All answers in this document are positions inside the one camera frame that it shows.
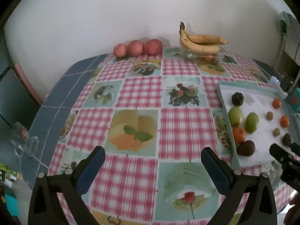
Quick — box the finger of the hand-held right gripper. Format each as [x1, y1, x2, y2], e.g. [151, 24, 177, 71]
[289, 143, 300, 161]
[269, 143, 293, 169]

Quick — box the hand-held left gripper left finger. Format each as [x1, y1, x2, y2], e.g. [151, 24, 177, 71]
[28, 146, 106, 225]

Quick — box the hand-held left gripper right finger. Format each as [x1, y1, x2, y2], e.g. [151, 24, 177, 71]
[201, 146, 278, 225]

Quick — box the dark ripe avocado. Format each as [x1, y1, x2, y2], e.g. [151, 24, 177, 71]
[282, 133, 293, 148]
[236, 140, 256, 157]
[231, 92, 244, 106]

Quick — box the green mango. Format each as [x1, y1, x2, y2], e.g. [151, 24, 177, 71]
[228, 107, 244, 127]
[245, 112, 260, 134]

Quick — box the white tray with teal rim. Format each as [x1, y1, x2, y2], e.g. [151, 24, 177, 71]
[216, 81, 300, 167]

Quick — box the person's right hand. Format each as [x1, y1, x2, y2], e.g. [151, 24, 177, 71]
[284, 191, 300, 225]

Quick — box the teal box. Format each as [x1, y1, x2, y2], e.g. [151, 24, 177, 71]
[287, 88, 300, 113]

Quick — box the pink checkered printed tablecloth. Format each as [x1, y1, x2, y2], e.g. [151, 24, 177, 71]
[48, 47, 296, 223]

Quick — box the clear glass mug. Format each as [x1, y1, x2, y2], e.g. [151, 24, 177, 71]
[10, 122, 40, 157]

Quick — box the teal container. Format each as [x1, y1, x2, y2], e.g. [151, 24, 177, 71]
[5, 193, 19, 217]

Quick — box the clear plastic container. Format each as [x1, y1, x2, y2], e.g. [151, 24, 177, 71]
[180, 46, 227, 62]

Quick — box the spotted yellow banana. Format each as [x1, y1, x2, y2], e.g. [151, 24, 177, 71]
[179, 29, 221, 54]
[180, 22, 229, 45]

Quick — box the reddish potato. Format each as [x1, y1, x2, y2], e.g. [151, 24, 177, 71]
[127, 40, 145, 57]
[144, 39, 163, 55]
[113, 43, 128, 58]

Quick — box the green cloth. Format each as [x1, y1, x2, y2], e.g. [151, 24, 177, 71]
[279, 11, 297, 33]

